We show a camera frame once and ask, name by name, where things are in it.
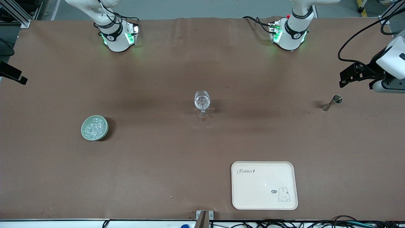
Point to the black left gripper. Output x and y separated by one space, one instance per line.
375 65

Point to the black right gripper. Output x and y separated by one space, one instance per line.
9 72

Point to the metal jigger cup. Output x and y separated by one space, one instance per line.
331 103

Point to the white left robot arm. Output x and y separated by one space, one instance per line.
292 38

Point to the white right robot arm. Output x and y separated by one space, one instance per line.
115 41

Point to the clear ice cubes pile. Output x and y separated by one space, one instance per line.
95 127

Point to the clear wine glass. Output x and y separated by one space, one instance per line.
202 102

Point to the green ceramic bowl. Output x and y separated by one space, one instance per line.
83 131

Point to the cream rabbit print tray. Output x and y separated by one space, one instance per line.
264 190

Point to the brown table cover sheet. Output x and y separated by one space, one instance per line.
158 174

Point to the aluminium frame profile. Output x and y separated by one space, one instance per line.
390 11
17 14

